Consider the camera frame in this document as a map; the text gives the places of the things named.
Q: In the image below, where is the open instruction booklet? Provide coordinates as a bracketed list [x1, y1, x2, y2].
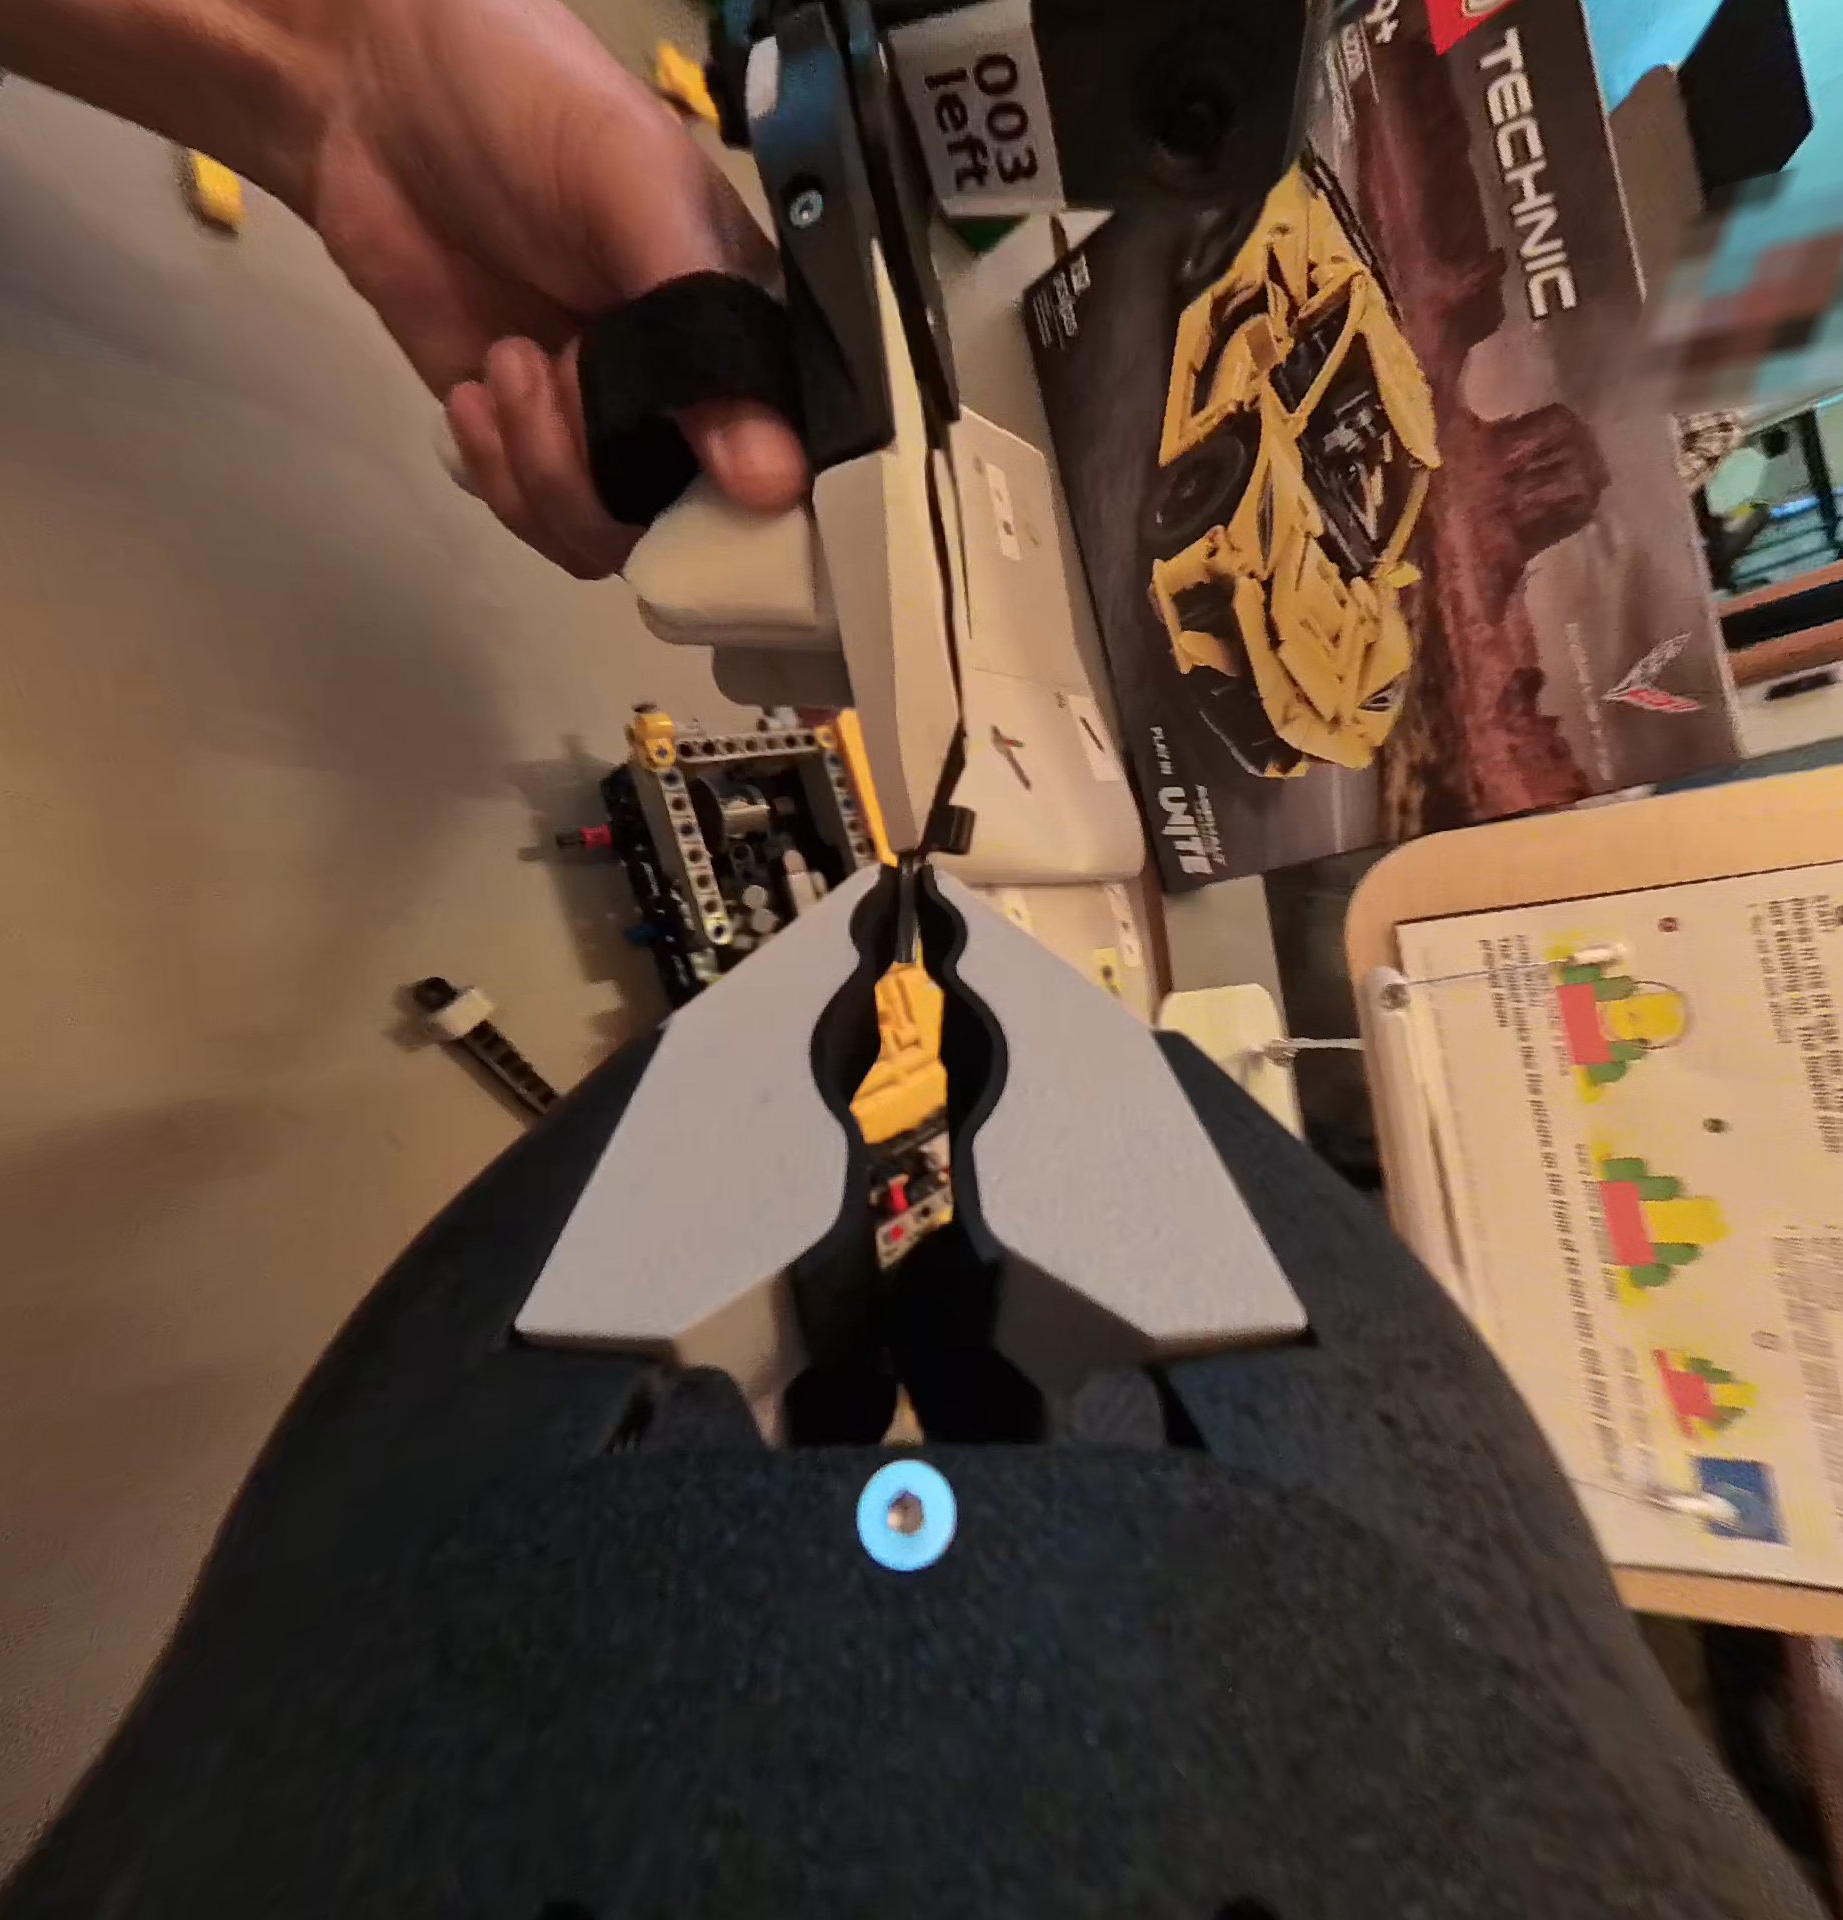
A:
[860, 404, 1170, 1037]

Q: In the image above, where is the person's left hand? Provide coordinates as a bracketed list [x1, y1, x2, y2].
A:
[260, 0, 809, 584]

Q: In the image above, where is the toy car box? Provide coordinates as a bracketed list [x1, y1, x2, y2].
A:
[1017, 0, 1750, 898]

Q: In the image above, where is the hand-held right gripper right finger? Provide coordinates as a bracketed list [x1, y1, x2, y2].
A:
[897, 869, 1311, 1451]

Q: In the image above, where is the yellow toy car model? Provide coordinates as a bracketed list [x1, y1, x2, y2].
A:
[557, 703, 964, 1274]

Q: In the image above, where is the grey desk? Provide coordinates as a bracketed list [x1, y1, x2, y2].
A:
[0, 67, 1319, 1892]

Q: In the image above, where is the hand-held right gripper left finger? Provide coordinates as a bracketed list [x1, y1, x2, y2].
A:
[512, 868, 908, 1451]

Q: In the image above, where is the black white toy beam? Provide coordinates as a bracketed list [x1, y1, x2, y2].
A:
[404, 975, 566, 1118]

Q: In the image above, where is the printed instruction sheet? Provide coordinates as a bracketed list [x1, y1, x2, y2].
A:
[1393, 852, 1843, 1594]

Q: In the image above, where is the person's left forearm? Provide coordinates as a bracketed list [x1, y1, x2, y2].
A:
[0, 0, 315, 188]

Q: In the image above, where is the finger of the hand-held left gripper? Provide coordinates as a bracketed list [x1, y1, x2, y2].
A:
[812, 247, 964, 872]

